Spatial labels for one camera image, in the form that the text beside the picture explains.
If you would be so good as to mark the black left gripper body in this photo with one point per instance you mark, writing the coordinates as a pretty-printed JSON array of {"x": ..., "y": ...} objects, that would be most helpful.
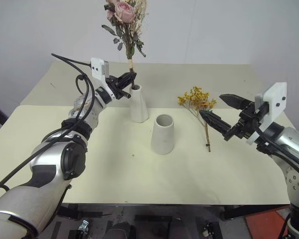
[{"x": 114, "y": 89}]

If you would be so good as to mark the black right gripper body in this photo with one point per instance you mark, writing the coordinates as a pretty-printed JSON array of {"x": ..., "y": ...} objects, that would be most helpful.
[{"x": 246, "y": 127}]

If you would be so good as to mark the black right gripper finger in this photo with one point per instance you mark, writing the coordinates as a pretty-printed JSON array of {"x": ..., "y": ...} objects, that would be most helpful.
[
  {"x": 235, "y": 101},
  {"x": 215, "y": 121}
]

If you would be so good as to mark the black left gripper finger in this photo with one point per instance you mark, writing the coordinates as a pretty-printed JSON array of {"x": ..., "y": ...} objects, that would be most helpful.
[
  {"x": 128, "y": 82},
  {"x": 127, "y": 76}
]

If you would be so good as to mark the pink rose bouquet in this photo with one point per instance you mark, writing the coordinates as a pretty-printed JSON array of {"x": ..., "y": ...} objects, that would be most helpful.
[{"x": 123, "y": 10}]

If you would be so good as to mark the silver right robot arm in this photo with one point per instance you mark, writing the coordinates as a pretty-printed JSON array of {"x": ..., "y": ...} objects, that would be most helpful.
[{"x": 297, "y": 174}]

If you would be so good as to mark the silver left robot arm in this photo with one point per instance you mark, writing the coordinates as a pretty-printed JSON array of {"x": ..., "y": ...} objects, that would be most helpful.
[{"x": 40, "y": 199}]

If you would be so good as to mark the yellow dried flower bouquet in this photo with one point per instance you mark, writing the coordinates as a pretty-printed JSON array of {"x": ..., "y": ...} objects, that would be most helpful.
[{"x": 196, "y": 97}]

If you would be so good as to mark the tall narrow white vase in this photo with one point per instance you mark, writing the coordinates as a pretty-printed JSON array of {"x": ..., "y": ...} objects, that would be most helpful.
[{"x": 138, "y": 109}]

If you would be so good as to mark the cream paper table sheet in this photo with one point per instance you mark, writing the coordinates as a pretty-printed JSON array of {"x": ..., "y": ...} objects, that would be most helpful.
[
  {"x": 139, "y": 174},
  {"x": 189, "y": 74}
]

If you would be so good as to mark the wide white vase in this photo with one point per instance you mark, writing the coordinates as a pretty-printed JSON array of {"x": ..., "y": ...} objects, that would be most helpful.
[{"x": 162, "y": 139}]

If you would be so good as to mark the red floor mat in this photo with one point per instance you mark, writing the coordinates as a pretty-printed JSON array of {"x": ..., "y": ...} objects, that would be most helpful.
[{"x": 264, "y": 224}]

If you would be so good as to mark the metal clamp under table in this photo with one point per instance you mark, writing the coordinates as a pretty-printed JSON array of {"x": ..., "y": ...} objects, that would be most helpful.
[{"x": 84, "y": 225}]

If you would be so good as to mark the dark rounded shape under table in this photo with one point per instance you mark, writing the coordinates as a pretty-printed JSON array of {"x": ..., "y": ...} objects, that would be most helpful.
[{"x": 120, "y": 231}]

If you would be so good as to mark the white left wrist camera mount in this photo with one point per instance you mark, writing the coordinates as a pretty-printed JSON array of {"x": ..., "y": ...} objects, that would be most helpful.
[{"x": 97, "y": 68}]

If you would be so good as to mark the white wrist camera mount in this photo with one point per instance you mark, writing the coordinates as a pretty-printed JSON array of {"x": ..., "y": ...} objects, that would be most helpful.
[
  {"x": 275, "y": 99},
  {"x": 97, "y": 68}
]

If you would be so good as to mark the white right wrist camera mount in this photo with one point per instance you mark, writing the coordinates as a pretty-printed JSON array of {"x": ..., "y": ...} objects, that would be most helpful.
[{"x": 275, "y": 99}]

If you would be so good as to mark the black table frame bar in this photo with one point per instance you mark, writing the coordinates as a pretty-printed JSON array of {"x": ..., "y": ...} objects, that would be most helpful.
[{"x": 239, "y": 211}]

